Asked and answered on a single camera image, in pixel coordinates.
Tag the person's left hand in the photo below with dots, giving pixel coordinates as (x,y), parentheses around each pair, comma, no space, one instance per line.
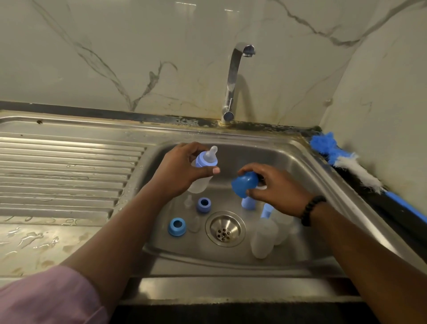
(173,173)

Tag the person's right hand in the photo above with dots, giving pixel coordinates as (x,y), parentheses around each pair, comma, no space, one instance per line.
(280,190)

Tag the blue cylindrical bottle cap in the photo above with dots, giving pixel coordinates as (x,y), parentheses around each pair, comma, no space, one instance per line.
(267,211)
(248,203)

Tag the cartoon print baby bottle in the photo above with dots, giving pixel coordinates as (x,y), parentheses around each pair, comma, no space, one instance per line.
(205,159)

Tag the dark blue dome cap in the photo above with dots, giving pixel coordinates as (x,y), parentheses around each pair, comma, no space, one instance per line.
(243,185)

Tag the translucent bottle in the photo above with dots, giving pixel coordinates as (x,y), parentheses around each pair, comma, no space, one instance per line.
(263,240)
(285,230)

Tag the translucent bottle front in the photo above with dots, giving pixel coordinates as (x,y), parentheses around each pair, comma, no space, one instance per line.
(263,240)

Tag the person's right forearm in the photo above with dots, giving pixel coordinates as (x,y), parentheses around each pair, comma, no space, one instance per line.
(367,267)

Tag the person's left forearm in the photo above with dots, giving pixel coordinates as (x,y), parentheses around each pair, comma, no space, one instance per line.
(113,247)

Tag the blue and white bottle brush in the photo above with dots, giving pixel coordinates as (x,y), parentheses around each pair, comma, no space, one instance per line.
(325,143)

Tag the metal sink drain strainer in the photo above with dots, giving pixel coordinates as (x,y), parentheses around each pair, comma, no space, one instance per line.
(225,229)

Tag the chrome sink faucet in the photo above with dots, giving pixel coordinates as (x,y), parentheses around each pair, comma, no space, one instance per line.
(231,83)

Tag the stainless steel sink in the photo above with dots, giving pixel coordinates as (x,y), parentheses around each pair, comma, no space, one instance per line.
(60,173)

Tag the pink shirt sleeve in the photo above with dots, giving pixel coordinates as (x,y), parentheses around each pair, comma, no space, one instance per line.
(47,297)

